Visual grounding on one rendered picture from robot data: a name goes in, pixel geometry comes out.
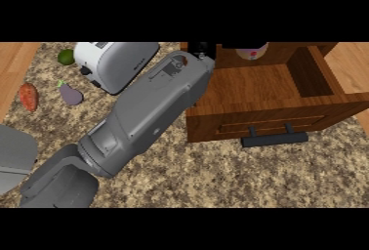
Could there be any dark grey drawer handle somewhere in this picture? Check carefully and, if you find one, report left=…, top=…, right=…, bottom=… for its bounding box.
left=239, top=122, right=310, bottom=148

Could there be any green lime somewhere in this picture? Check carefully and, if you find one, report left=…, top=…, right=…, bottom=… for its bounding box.
left=56, top=48, right=78, bottom=66

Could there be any white and grey toaster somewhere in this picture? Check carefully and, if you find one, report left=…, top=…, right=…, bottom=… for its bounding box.
left=72, top=41, right=161, bottom=97

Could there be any wooden drawer front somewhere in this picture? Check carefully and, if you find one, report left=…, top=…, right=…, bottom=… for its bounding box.
left=184, top=92, right=369, bottom=144

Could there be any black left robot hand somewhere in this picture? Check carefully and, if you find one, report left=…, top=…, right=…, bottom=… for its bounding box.
left=186, top=41, right=212, bottom=62

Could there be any white and pink can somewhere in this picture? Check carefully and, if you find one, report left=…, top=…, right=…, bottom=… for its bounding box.
left=233, top=41, right=270, bottom=62

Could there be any purple eggplant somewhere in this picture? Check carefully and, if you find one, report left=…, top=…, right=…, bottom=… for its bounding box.
left=56, top=79, right=85, bottom=106

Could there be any open wooden drawer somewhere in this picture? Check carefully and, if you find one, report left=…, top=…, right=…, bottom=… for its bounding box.
left=180, top=41, right=369, bottom=108

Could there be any orange sweet potato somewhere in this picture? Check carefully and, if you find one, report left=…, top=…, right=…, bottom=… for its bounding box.
left=17, top=82, right=40, bottom=113

